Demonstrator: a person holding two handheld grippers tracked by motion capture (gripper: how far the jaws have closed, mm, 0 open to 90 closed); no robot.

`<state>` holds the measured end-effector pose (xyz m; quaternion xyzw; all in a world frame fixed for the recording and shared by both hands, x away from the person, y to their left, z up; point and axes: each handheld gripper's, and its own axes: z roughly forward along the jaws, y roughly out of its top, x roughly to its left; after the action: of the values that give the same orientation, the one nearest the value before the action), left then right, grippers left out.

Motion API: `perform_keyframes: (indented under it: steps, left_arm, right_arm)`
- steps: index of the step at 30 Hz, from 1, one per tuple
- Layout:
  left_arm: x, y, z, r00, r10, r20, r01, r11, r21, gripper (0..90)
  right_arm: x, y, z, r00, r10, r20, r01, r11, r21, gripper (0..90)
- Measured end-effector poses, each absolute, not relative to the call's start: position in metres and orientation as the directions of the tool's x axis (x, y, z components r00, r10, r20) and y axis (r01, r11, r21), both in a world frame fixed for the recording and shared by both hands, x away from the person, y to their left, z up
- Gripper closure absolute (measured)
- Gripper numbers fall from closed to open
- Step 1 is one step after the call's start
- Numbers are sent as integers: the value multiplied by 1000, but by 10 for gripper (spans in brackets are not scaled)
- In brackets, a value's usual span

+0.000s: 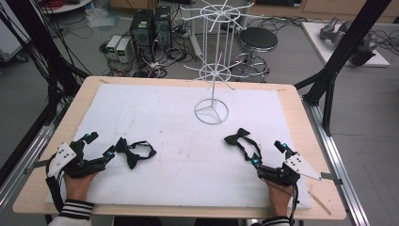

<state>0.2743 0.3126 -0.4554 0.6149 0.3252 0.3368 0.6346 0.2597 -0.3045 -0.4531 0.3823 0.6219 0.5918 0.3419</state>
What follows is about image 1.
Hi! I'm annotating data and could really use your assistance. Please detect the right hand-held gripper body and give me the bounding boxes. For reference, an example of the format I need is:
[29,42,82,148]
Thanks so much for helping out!
[256,151,324,187]

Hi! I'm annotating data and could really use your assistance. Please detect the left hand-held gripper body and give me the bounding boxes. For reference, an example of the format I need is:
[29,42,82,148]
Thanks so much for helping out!
[46,139,108,179]

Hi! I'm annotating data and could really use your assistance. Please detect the black bow tie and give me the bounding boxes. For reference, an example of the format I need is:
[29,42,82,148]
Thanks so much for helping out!
[114,137,157,170]
[223,127,263,162]

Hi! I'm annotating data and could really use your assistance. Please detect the white wire display rack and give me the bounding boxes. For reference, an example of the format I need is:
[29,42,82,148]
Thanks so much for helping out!
[180,0,265,126]

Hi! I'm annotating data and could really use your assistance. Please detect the person's right hand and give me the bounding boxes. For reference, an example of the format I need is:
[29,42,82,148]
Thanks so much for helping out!
[266,180,295,218]

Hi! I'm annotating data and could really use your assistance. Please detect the person's left hand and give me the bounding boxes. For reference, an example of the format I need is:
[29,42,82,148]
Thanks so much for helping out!
[63,171,99,203]

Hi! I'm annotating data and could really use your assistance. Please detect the metal table clip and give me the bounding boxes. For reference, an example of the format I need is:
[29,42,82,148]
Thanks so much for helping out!
[320,171,343,186]
[24,158,51,175]

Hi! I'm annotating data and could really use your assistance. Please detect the wooden table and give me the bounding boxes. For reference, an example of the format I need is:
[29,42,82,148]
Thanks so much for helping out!
[12,75,347,220]

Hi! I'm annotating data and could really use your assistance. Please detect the thin wooden stick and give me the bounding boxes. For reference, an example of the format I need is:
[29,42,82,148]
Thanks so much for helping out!
[308,190,332,217]

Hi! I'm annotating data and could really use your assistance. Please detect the white foam mat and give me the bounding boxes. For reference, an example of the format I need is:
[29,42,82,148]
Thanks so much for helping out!
[45,83,312,211]

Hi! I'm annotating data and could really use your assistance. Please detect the grey bench power supply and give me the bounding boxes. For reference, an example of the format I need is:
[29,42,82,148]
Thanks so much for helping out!
[105,34,122,60]
[115,37,136,64]

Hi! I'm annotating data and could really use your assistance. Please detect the computer towers on floor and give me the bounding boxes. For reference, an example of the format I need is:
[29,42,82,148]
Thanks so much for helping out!
[99,22,196,79]

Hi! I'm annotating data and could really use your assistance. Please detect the black round stool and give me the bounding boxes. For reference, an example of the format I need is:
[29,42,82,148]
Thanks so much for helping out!
[232,26,279,84]

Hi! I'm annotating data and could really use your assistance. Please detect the white floor platform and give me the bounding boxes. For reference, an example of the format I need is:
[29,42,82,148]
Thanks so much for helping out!
[300,21,391,68]

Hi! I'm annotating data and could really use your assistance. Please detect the black computer tower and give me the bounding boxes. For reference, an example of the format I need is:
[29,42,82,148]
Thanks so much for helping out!
[152,5,173,52]
[129,8,155,63]

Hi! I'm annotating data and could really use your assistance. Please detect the clear plastic bag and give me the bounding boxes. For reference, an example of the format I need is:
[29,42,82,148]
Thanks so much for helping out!
[84,7,120,30]

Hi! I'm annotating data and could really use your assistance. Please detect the grey robot on platform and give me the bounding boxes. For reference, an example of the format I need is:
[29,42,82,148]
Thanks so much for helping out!
[318,16,380,67]

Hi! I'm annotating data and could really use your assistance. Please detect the round white table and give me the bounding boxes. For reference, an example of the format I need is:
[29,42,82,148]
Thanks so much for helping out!
[40,0,94,15]

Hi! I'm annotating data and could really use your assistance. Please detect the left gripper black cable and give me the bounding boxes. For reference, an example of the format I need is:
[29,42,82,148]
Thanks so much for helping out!
[45,158,66,215]

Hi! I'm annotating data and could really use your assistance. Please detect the aluminium rail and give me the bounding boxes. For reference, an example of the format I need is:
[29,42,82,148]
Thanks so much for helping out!
[0,102,71,210]
[301,95,372,226]

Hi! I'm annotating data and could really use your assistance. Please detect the black metal frame post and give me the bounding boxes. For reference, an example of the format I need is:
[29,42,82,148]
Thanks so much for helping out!
[294,0,393,137]
[0,0,91,186]

